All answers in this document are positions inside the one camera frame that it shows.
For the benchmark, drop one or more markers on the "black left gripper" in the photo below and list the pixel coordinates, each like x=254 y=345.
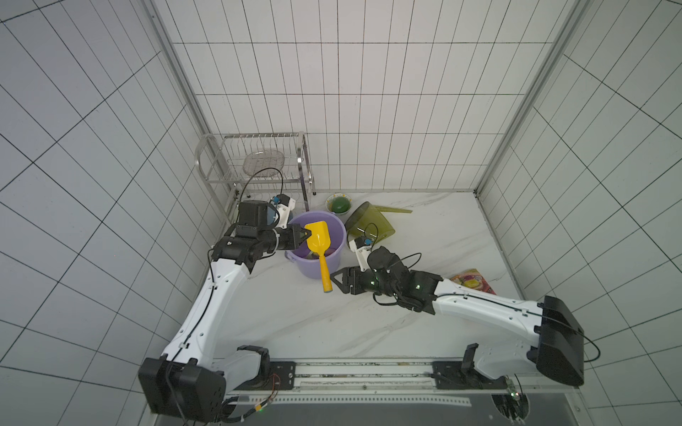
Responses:
x=293 y=231

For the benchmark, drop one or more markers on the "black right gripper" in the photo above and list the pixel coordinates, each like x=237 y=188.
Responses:
x=352 y=280

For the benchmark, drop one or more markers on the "purple plastic bucket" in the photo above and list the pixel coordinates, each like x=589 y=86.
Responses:
x=309 y=266

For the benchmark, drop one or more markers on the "yellow plastic toy shovel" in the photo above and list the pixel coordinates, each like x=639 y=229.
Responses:
x=318 y=243

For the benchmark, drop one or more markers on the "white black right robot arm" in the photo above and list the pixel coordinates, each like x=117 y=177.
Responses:
x=539 y=337

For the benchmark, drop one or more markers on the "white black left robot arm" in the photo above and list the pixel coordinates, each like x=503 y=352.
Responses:
x=213 y=314

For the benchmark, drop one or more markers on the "small bowl with green ball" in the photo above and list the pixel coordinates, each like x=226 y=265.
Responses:
x=339 y=204

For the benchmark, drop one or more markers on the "clear glass plate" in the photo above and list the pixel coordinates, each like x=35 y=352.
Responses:
x=264 y=163

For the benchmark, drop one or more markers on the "metal dish rack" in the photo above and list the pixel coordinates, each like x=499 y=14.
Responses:
x=219 y=159

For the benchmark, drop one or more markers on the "colourful snack packet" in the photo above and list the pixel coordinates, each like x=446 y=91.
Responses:
x=473 y=279

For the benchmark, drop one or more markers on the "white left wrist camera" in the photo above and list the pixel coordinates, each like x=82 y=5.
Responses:
x=284 y=206

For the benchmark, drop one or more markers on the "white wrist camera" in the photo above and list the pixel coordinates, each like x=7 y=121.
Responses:
x=284 y=206
x=361 y=247

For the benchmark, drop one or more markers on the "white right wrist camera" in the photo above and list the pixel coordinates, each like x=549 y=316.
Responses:
x=361 y=247

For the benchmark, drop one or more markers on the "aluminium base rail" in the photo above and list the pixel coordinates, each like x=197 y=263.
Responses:
x=381 y=382

